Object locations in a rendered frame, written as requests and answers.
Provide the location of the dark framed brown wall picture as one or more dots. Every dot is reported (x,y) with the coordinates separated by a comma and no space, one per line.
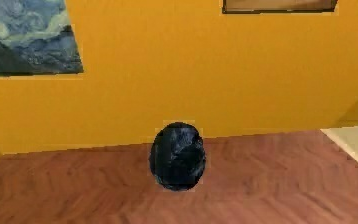
(280,5)

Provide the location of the blue swirly wall painting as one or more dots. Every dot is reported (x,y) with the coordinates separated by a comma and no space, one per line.
(27,40)

